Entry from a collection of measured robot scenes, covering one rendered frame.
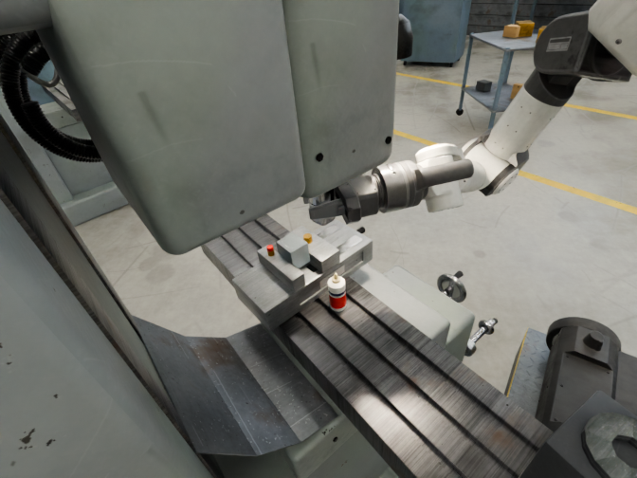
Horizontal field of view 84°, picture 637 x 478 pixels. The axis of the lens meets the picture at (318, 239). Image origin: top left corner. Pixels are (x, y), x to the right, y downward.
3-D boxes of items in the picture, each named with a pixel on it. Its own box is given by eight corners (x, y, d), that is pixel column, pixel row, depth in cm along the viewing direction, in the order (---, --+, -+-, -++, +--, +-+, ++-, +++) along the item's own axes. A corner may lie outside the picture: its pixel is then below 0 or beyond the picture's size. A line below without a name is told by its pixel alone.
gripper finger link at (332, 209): (307, 205, 62) (341, 197, 62) (309, 220, 64) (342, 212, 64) (309, 210, 60) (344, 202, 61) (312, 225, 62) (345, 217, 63)
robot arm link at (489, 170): (428, 176, 79) (456, 175, 94) (464, 207, 75) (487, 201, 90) (461, 136, 73) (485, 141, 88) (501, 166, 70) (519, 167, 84)
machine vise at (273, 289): (336, 236, 108) (334, 206, 101) (373, 259, 98) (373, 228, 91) (237, 298, 91) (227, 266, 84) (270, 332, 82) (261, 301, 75)
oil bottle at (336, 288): (338, 297, 89) (336, 265, 82) (350, 305, 86) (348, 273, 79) (326, 305, 87) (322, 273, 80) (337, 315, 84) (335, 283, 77)
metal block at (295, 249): (296, 250, 91) (292, 231, 88) (310, 261, 88) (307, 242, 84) (280, 260, 89) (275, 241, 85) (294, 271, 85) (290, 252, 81)
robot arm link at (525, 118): (472, 154, 95) (528, 74, 77) (512, 184, 90) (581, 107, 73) (447, 166, 89) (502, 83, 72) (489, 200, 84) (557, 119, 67)
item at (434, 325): (359, 283, 119) (358, 256, 112) (447, 349, 97) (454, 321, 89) (227, 373, 97) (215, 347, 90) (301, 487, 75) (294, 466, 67)
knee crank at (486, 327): (487, 317, 134) (490, 306, 130) (502, 326, 130) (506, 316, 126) (452, 351, 124) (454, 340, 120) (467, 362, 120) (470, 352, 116)
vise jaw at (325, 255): (303, 236, 98) (301, 225, 95) (340, 262, 88) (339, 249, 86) (286, 247, 95) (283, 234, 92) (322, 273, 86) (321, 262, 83)
